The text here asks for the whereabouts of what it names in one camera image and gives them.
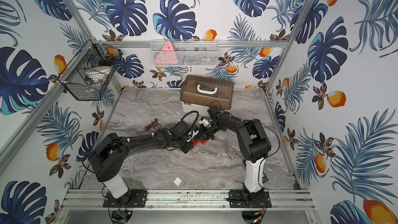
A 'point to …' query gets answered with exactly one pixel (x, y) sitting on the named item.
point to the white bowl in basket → (98, 73)
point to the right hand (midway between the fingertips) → (196, 139)
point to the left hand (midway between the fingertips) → (191, 143)
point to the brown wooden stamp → (154, 124)
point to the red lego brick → (195, 142)
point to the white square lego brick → (178, 181)
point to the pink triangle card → (165, 58)
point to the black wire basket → (92, 54)
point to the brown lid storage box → (198, 94)
